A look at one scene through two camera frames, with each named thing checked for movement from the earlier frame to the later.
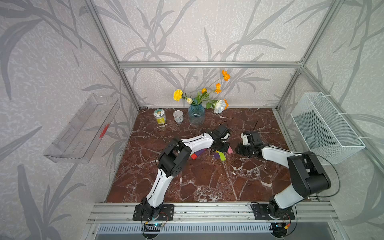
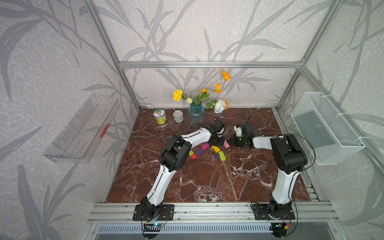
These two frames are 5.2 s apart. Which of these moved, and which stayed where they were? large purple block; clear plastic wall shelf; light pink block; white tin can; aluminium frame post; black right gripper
Moved: light pink block; black right gripper
Stayed: white tin can; large purple block; aluminium frame post; clear plastic wall shelf
